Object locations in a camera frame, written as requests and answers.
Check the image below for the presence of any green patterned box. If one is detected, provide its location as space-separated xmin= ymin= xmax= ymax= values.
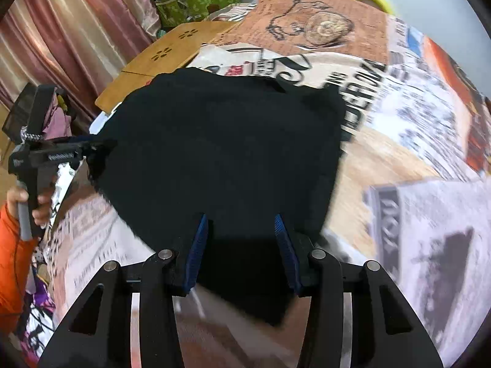
xmin=155 ymin=0 xmax=241 ymax=30

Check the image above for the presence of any wooden board with flower cutouts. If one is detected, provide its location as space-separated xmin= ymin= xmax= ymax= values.
xmin=95 ymin=21 xmax=239 ymax=114

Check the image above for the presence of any person's left forearm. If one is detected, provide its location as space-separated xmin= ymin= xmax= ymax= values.
xmin=0 ymin=202 xmax=40 ymax=333

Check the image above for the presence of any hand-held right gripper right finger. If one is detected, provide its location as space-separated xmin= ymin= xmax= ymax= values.
xmin=274 ymin=214 xmax=446 ymax=368

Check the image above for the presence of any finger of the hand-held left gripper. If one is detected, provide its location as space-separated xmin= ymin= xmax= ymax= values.
xmin=79 ymin=140 xmax=118 ymax=159
xmin=54 ymin=135 xmax=95 ymax=147

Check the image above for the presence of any pink striped curtain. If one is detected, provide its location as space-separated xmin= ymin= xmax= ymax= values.
xmin=0 ymin=0 xmax=162 ymax=124

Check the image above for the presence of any striped cloth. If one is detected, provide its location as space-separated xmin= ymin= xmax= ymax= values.
xmin=209 ymin=3 xmax=257 ymax=22

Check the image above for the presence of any pink cloth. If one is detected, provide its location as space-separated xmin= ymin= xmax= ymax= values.
xmin=45 ymin=91 xmax=74 ymax=139

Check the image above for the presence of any person's left hand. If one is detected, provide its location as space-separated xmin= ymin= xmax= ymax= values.
xmin=7 ymin=186 xmax=56 ymax=228

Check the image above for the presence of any printed blanket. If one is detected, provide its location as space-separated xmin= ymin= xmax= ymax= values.
xmin=23 ymin=0 xmax=491 ymax=368

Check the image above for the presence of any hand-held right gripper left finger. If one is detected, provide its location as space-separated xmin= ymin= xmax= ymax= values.
xmin=37 ymin=214 xmax=210 ymax=368

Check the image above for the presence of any black flat panel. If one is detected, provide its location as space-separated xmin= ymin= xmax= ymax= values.
xmin=2 ymin=82 xmax=38 ymax=139

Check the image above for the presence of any black shirt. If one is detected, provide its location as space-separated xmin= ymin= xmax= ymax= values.
xmin=87 ymin=67 xmax=348 ymax=327

